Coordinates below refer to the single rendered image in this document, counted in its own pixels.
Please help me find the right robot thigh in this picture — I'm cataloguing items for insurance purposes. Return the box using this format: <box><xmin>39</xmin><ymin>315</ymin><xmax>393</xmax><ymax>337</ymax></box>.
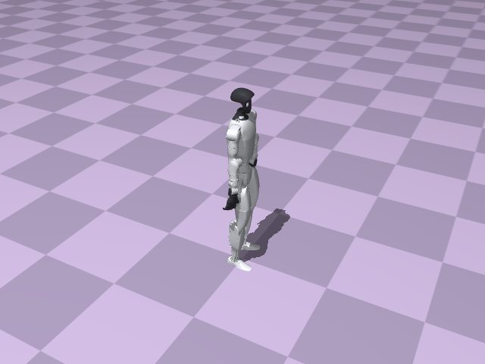
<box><xmin>230</xmin><ymin>179</ymin><xmax>252</xmax><ymax>232</ymax></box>

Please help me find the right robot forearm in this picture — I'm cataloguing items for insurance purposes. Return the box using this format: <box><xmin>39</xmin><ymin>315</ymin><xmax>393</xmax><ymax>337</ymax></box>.
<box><xmin>228</xmin><ymin>161</ymin><xmax>239</xmax><ymax>195</ymax></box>

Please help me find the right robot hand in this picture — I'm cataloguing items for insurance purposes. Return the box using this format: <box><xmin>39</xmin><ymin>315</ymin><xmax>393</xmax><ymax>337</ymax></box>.
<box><xmin>223</xmin><ymin>188</ymin><xmax>239</xmax><ymax>210</ymax></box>

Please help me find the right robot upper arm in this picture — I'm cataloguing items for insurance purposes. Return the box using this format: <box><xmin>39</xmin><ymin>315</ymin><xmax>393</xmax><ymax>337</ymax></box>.
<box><xmin>226</xmin><ymin>125</ymin><xmax>243</xmax><ymax>169</ymax></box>

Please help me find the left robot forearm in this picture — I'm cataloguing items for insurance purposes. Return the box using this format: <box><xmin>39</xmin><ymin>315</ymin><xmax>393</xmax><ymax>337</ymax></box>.
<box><xmin>249</xmin><ymin>144</ymin><xmax>258</xmax><ymax>165</ymax></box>

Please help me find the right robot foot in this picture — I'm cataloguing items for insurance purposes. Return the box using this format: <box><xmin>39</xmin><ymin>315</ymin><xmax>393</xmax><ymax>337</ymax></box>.
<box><xmin>227</xmin><ymin>256</ymin><xmax>252</xmax><ymax>271</ymax></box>

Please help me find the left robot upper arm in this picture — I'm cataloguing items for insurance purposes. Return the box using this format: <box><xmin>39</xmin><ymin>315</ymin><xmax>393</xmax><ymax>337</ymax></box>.
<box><xmin>250</xmin><ymin>110</ymin><xmax>259</xmax><ymax>145</ymax></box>

